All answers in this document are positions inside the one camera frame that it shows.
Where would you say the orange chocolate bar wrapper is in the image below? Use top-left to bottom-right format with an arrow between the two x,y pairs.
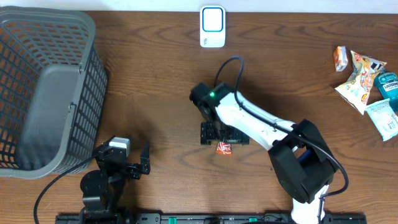
216,141 -> 232,156

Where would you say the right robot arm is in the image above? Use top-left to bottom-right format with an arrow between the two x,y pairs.
189,83 -> 338,223

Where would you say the small orange snack packet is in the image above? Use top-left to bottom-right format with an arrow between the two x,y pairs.
333,46 -> 348,72

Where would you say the cream snack bag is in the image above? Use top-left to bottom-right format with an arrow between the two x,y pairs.
335,51 -> 387,115

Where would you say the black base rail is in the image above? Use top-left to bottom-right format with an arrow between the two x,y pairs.
55,212 -> 368,224

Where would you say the white barcode scanner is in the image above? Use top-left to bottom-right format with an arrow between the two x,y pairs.
200,6 -> 226,48

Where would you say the grey plastic shopping basket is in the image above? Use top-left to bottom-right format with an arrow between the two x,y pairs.
1,6 -> 108,179

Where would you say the green white paper label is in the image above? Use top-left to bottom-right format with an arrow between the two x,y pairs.
365,99 -> 397,141

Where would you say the blue mouthwash bottle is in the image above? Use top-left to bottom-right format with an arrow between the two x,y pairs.
374,70 -> 398,113

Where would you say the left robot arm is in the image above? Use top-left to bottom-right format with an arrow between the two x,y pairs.
79,141 -> 150,224

